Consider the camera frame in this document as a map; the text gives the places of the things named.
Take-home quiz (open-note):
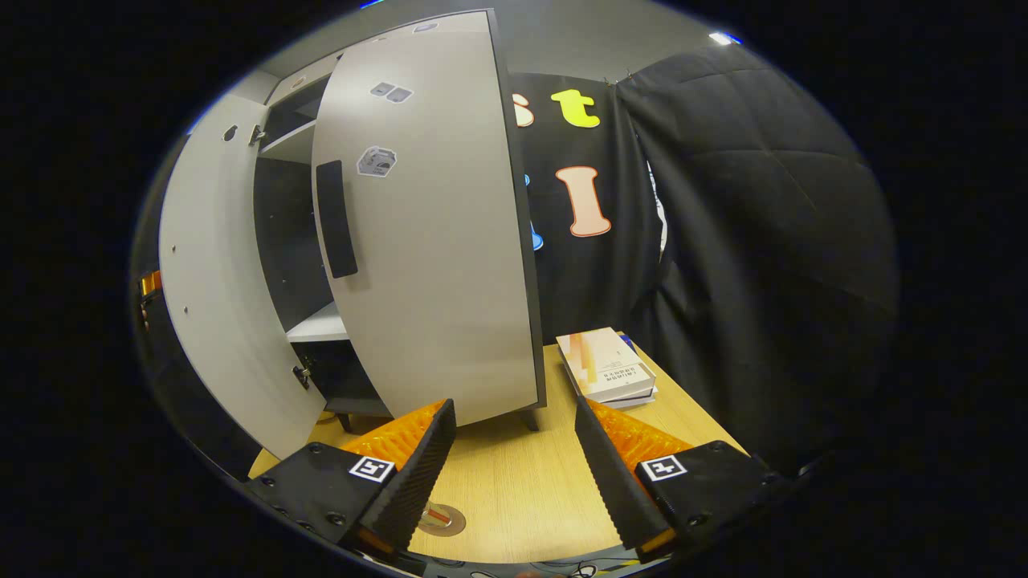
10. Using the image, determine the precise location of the white and grey cabinet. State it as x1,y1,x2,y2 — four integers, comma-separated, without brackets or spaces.
253,50,549,434

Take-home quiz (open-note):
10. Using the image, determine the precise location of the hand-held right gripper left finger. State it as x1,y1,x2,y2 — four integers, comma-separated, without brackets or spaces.
245,399,457,563

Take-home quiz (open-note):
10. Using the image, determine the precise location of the white and orange book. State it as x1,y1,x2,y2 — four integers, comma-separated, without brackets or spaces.
556,327,658,404

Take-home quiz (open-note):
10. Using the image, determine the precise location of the white cabinet door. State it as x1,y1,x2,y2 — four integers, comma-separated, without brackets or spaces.
158,94,327,461
311,10,549,427

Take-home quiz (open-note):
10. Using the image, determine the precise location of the round brown coaster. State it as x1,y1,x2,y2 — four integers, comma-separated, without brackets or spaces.
418,504,467,538

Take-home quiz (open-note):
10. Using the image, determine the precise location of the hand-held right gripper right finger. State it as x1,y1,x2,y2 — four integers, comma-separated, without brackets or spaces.
574,396,785,563

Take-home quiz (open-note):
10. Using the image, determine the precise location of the black backdrop cloth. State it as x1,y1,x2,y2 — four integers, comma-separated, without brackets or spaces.
614,44,899,476
510,72,669,348

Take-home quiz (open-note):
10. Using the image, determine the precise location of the white book with blue edge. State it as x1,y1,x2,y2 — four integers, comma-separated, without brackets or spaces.
574,333,662,412

